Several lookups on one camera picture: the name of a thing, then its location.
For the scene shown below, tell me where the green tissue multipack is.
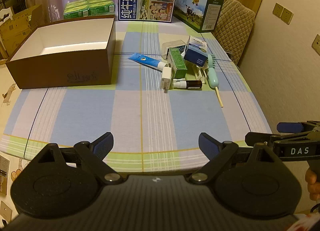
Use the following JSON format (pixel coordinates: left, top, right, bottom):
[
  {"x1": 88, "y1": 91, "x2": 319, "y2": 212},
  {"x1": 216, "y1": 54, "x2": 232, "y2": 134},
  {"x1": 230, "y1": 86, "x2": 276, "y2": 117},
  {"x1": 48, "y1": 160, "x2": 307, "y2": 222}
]
[{"x1": 63, "y1": 0, "x2": 116, "y2": 19}]

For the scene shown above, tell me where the plain cardboard box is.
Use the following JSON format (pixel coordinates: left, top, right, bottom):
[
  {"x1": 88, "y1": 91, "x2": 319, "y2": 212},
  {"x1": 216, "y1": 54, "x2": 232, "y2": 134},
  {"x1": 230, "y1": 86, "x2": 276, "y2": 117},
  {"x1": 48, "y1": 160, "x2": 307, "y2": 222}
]
[{"x1": 0, "y1": 4, "x2": 43, "y2": 59}]

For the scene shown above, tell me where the white charger plug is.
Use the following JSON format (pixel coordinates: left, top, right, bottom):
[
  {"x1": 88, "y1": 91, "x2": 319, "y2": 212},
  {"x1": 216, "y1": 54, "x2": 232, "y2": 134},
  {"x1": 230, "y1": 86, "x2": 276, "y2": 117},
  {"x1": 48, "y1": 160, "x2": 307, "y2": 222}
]
[{"x1": 160, "y1": 67, "x2": 174, "y2": 90}]

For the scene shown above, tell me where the checked tablecloth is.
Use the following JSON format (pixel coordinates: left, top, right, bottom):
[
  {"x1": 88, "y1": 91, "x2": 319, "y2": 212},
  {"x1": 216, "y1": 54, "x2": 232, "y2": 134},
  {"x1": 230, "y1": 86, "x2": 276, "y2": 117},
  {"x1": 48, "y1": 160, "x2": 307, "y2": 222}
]
[{"x1": 0, "y1": 18, "x2": 273, "y2": 174}]

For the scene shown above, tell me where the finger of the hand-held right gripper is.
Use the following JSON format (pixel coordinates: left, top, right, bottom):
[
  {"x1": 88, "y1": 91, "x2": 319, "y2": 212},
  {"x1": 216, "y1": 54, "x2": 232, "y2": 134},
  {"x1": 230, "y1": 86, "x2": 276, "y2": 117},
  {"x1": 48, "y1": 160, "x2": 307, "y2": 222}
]
[
  {"x1": 277, "y1": 120, "x2": 320, "y2": 133},
  {"x1": 245, "y1": 131, "x2": 320, "y2": 148}
]

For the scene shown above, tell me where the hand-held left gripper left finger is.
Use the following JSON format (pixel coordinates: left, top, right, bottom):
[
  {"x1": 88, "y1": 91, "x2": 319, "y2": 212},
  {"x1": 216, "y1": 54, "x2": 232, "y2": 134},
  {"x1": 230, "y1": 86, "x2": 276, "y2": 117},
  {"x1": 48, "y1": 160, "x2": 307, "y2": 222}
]
[{"x1": 37, "y1": 132, "x2": 123, "y2": 185}]

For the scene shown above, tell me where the wooden stick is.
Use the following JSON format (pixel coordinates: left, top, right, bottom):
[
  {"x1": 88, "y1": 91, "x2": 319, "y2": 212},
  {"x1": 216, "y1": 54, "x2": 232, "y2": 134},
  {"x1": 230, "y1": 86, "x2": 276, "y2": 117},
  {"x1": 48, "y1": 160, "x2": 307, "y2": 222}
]
[{"x1": 215, "y1": 86, "x2": 224, "y2": 108}]

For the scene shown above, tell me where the beige quilted chair cover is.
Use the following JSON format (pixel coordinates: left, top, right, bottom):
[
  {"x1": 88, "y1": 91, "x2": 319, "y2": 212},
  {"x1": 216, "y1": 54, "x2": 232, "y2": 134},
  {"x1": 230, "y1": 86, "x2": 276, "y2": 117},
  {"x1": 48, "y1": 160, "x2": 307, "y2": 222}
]
[{"x1": 214, "y1": 0, "x2": 256, "y2": 66}]

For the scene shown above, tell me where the green milk carton case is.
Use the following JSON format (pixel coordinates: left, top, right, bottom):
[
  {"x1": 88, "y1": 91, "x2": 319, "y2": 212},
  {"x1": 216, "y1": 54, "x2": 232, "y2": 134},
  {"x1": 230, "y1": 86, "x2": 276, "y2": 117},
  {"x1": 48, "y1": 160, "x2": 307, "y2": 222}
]
[{"x1": 172, "y1": 0, "x2": 224, "y2": 33}]

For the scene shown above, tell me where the white carved board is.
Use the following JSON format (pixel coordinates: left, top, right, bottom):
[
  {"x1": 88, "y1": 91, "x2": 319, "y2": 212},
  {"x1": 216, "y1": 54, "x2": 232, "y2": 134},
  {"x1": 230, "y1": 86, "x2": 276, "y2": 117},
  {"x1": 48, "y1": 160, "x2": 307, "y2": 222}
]
[{"x1": 0, "y1": 6, "x2": 14, "y2": 24}]

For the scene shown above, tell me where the beige wall socket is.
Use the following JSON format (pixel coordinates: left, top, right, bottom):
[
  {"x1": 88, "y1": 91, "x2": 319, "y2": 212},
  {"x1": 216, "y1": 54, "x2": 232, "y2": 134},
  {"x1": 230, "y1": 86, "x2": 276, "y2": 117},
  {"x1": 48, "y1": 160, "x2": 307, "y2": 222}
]
[
  {"x1": 281, "y1": 8, "x2": 293, "y2": 25},
  {"x1": 311, "y1": 34, "x2": 320, "y2": 55},
  {"x1": 272, "y1": 3, "x2": 284, "y2": 17}
]

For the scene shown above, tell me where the brown spray bottle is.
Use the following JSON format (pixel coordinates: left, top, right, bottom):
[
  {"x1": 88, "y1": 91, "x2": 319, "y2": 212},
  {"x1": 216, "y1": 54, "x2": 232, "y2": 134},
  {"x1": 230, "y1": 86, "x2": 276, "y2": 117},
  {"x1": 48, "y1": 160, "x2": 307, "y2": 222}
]
[{"x1": 173, "y1": 79, "x2": 203, "y2": 90}]

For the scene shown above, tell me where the person's right hand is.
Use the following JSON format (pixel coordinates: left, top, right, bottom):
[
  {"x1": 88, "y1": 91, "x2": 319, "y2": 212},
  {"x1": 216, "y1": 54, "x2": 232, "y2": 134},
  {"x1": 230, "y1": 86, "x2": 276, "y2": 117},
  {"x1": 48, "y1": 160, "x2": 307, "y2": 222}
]
[{"x1": 305, "y1": 168, "x2": 320, "y2": 202}]

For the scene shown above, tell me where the mint green handheld fan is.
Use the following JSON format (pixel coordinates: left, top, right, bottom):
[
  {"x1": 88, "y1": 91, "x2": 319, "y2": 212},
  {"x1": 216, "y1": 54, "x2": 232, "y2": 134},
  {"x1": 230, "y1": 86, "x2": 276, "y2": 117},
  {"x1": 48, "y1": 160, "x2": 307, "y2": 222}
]
[{"x1": 207, "y1": 53, "x2": 219, "y2": 88}]

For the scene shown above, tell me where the blue toothpaste tube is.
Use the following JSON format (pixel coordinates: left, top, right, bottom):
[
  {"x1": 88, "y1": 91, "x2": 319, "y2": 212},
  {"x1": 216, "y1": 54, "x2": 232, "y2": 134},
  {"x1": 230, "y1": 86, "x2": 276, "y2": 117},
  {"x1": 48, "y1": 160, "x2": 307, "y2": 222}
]
[{"x1": 128, "y1": 52, "x2": 168, "y2": 71}]

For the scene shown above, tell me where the brown cardboard storage box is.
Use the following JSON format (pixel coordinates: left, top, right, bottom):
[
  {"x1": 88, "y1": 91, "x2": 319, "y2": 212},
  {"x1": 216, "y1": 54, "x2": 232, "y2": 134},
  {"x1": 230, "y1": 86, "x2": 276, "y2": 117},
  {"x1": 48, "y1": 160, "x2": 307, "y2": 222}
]
[{"x1": 5, "y1": 15, "x2": 117, "y2": 89}]

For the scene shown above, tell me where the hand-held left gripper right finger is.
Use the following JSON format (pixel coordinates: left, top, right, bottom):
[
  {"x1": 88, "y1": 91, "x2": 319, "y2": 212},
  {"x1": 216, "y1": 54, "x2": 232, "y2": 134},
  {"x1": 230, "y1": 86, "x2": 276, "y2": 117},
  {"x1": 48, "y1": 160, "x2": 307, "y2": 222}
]
[{"x1": 189, "y1": 132, "x2": 278, "y2": 185}]

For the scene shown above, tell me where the white medicine carton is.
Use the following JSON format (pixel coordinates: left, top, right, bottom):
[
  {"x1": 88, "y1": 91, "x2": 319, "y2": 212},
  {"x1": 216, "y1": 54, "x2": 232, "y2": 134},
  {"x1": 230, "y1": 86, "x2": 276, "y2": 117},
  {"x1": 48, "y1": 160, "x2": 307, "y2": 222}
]
[{"x1": 184, "y1": 35, "x2": 208, "y2": 67}]

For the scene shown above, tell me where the white plastic clip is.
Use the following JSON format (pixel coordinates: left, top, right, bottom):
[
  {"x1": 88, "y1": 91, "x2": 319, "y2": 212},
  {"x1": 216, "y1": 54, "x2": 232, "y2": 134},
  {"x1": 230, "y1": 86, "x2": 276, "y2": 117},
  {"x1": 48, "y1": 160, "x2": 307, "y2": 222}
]
[{"x1": 192, "y1": 65, "x2": 209, "y2": 84}]

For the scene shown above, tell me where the blue milk carton case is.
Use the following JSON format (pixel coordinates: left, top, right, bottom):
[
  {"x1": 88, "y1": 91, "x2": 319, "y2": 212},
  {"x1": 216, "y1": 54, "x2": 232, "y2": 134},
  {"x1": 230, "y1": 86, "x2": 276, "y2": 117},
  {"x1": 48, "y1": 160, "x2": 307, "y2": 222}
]
[{"x1": 117, "y1": 0, "x2": 178, "y2": 23}]

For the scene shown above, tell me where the green spray carton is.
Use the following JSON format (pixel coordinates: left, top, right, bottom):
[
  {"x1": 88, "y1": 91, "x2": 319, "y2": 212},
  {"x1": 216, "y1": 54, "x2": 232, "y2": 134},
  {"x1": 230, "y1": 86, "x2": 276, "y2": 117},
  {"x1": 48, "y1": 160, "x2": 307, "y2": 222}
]
[{"x1": 167, "y1": 47, "x2": 187, "y2": 79}]

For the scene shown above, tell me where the clear plastic box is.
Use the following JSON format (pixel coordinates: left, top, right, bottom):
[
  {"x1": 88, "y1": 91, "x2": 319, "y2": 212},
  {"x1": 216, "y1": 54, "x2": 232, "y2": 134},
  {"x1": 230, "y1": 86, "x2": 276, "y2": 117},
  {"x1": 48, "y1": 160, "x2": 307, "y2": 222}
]
[{"x1": 162, "y1": 41, "x2": 187, "y2": 60}]

